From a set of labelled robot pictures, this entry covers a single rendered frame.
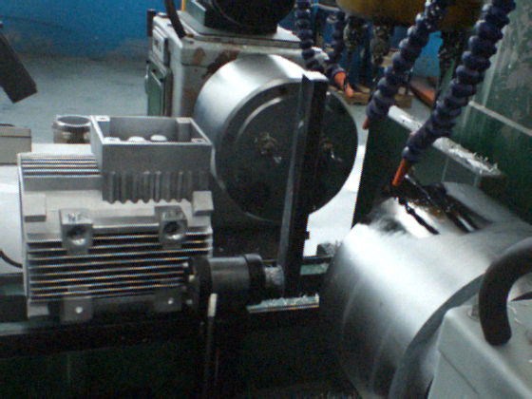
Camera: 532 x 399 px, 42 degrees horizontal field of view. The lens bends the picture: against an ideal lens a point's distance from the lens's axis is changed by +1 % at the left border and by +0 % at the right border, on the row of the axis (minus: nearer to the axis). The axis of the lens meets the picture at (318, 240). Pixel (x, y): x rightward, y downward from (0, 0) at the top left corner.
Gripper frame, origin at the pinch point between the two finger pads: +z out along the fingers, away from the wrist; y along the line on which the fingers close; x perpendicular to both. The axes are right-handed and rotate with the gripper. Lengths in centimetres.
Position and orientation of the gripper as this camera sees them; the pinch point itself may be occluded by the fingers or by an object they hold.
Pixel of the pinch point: (7, 66)
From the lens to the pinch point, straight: 85.5
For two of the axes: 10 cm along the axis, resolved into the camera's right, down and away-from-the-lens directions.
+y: -3.8, -4.5, 8.1
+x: -8.6, 4.9, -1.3
